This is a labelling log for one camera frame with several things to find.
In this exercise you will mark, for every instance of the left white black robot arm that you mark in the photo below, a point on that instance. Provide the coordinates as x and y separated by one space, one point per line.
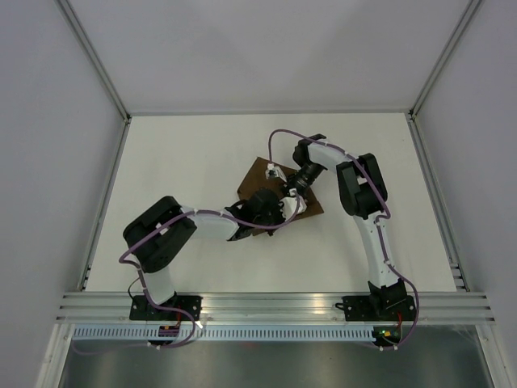
156 237

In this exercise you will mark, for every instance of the right aluminium side rail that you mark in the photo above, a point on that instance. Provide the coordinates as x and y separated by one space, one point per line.
438 205

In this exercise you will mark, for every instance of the left aluminium side rail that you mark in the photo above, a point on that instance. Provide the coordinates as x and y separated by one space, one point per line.
92 242

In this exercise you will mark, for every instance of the left aluminium frame post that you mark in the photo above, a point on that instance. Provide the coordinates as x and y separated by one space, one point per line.
80 34

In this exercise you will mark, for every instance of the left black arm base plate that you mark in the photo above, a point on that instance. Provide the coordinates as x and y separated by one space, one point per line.
141 309

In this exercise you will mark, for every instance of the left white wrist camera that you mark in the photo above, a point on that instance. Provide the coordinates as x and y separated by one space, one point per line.
291 206

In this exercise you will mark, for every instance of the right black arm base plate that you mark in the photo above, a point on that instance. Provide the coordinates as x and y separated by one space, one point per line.
361 309

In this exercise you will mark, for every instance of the aluminium front rail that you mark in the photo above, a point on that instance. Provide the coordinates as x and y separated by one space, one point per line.
454 308

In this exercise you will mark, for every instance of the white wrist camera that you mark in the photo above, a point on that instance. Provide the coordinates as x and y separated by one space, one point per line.
291 206
274 171

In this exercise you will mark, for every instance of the right aluminium frame post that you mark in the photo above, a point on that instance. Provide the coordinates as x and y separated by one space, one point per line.
461 27

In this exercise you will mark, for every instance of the aluminium frame post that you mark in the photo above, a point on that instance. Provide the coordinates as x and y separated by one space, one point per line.
80 34
461 27

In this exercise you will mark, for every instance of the aluminium side rail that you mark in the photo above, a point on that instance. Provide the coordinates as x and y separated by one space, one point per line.
438 205
92 242

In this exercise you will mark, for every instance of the brown cloth napkin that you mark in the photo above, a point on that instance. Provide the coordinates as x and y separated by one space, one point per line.
254 178

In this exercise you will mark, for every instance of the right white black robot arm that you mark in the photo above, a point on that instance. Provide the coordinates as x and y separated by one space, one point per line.
363 196

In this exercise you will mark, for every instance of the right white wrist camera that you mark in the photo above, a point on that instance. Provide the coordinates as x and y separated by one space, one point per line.
274 171

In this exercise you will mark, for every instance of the white slotted cable duct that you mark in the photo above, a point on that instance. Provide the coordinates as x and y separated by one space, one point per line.
312 333

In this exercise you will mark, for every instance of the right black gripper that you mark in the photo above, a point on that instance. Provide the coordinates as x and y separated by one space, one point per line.
290 183

